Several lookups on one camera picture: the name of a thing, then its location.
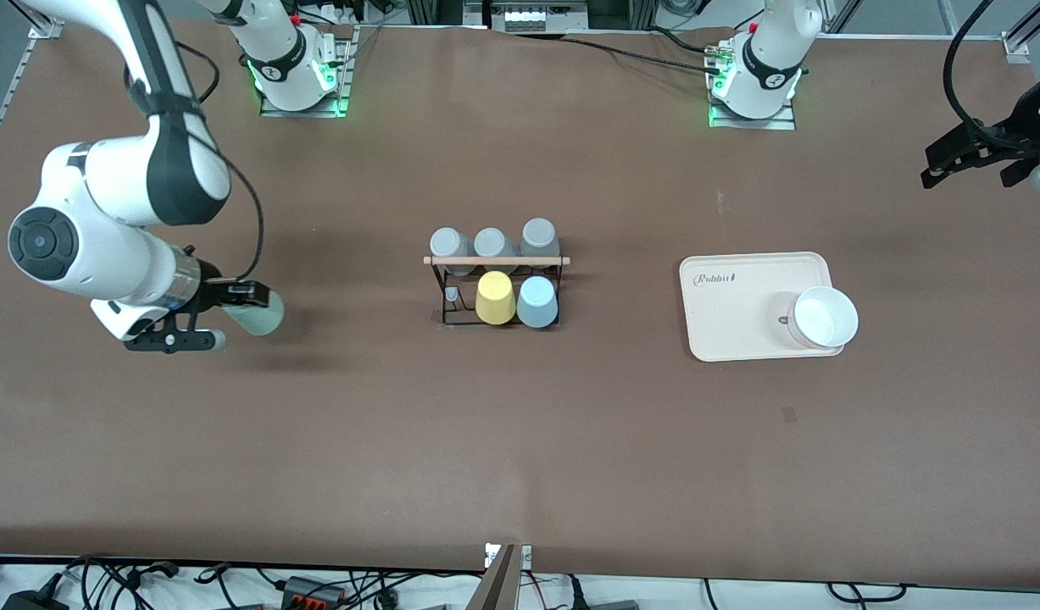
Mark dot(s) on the grey camera support post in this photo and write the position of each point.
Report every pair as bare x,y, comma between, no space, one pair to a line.
496,586

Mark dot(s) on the black orange power adapter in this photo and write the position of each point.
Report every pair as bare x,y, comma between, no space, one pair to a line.
308,590

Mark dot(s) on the yellow plastic cup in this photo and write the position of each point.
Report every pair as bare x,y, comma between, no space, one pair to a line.
496,301

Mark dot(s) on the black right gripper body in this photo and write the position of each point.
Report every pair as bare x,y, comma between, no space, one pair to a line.
214,292

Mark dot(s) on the white bowl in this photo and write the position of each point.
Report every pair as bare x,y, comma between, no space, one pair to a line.
825,318

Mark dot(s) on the light blue plastic cup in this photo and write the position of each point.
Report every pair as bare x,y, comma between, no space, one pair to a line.
537,307

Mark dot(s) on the pale green plastic cup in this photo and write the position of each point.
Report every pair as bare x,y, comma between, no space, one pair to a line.
261,322

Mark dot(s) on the aluminium table edge rail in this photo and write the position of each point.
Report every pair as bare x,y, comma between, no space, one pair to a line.
11,93

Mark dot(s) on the white metal bracket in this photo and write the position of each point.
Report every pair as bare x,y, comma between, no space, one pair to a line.
526,557

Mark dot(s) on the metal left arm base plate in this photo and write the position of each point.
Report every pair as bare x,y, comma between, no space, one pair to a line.
765,124

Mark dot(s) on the white device with ports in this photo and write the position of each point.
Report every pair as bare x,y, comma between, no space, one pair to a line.
541,19

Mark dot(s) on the grey plastic cup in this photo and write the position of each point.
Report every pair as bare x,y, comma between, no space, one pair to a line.
539,233
450,244
491,242

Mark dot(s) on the beige plastic tray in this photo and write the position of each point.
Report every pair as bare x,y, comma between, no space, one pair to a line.
740,343

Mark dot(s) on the aluminium corner bracket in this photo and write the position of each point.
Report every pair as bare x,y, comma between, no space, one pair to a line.
1015,47

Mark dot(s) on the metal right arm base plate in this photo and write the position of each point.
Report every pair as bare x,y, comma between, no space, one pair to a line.
303,113

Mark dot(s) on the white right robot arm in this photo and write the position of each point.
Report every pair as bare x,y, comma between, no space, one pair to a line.
104,186

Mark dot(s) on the black power brick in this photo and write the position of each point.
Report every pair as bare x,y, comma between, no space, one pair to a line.
32,602

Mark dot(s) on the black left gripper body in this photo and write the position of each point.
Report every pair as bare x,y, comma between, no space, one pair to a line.
1005,136

